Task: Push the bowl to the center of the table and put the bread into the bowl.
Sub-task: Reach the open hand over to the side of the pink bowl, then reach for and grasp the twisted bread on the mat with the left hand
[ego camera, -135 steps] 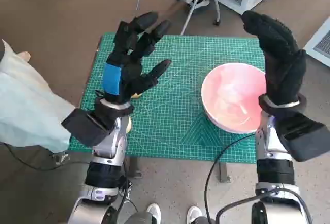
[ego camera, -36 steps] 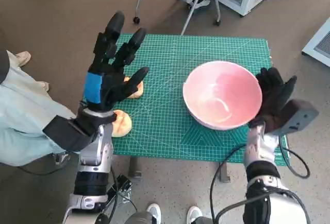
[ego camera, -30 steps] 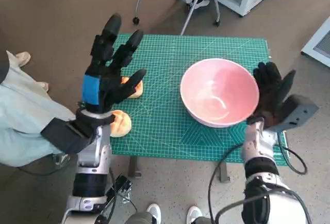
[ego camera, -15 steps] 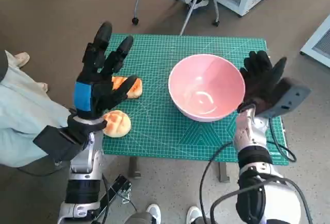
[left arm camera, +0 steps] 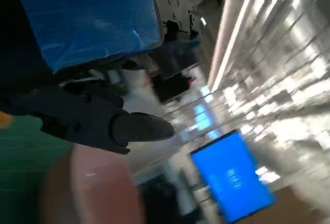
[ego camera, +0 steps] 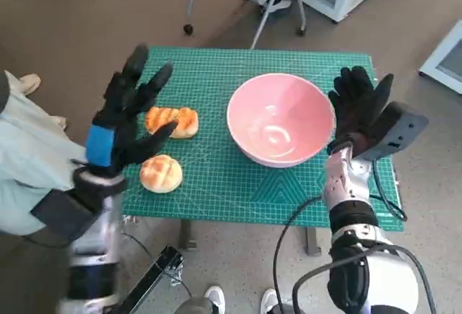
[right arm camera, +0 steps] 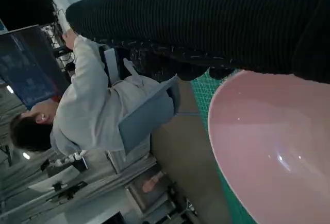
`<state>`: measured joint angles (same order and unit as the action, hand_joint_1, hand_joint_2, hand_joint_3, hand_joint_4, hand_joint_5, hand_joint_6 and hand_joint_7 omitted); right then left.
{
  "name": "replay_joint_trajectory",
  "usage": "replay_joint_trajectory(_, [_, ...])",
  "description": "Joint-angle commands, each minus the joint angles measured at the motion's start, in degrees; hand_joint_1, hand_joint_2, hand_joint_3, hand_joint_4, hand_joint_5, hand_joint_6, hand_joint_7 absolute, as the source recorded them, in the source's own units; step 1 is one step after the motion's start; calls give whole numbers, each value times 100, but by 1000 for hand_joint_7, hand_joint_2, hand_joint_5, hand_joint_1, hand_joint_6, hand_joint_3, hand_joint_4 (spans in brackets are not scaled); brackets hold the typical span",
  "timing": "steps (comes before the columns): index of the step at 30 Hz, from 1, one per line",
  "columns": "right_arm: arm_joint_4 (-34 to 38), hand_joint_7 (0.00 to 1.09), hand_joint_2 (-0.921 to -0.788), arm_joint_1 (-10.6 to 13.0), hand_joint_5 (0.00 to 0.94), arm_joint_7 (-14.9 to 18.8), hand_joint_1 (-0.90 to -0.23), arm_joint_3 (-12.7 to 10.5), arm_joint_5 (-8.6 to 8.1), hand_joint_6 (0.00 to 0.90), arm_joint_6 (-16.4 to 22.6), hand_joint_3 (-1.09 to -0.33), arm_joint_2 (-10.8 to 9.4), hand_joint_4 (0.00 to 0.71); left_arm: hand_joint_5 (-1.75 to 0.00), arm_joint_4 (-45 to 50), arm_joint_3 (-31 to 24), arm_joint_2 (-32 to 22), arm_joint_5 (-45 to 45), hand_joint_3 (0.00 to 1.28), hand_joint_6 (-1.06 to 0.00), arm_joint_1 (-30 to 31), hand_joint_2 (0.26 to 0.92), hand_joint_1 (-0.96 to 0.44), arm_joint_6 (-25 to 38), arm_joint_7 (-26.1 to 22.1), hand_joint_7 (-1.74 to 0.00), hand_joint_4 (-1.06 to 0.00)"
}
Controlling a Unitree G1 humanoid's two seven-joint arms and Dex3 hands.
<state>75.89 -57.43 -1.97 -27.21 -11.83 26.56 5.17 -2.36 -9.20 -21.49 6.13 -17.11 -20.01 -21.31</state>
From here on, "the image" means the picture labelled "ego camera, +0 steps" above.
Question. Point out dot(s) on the small white plug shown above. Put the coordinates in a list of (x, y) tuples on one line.
[(130, 219)]

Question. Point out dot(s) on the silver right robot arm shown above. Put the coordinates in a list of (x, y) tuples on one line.
[(353, 216)]

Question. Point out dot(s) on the white vented appliance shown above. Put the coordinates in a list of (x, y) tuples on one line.
[(445, 61)]

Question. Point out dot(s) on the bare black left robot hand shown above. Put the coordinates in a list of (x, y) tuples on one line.
[(119, 130)]

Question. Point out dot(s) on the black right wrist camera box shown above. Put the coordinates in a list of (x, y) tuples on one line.
[(397, 130)]

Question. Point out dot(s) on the round toy bread bun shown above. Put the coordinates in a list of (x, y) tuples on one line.
[(162, 175)]

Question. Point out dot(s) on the person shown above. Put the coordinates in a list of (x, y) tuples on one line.
[(25, 148)]

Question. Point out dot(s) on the white metal pole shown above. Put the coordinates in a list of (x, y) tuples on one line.
[(263, 21)]

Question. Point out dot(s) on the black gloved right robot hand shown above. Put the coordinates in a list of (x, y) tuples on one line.
[(353, 104)]

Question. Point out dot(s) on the long striped toy bread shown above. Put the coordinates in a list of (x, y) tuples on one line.
[(186, 117)]

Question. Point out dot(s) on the pink bowl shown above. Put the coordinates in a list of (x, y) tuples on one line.
[(274, 112)]

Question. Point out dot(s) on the black metal bar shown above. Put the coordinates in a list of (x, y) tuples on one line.
[(151, 278)]

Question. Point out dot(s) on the white shoe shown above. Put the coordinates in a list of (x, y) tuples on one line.
[(270, 297), (215, 297)]

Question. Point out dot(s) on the metal table leg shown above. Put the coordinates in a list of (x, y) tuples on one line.
[(187, 236), (313, 243)]

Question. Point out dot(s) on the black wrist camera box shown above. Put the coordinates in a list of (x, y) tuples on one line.
[(397, 130), (61, 216)]

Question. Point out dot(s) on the green cutting mat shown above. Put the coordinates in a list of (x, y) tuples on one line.
[(216, 169)]

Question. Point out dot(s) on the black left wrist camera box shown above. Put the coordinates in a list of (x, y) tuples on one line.
[(61, 216)]

